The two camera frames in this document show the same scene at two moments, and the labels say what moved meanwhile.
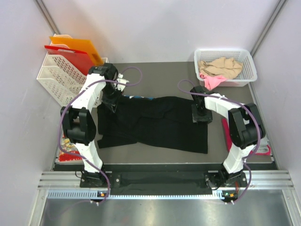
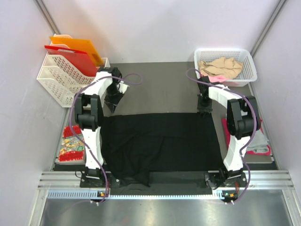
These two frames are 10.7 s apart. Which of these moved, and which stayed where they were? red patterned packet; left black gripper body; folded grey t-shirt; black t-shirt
Moved: black t-shirt
Stayed: left black gripper body; folded grey t-shirt; red patterned packet
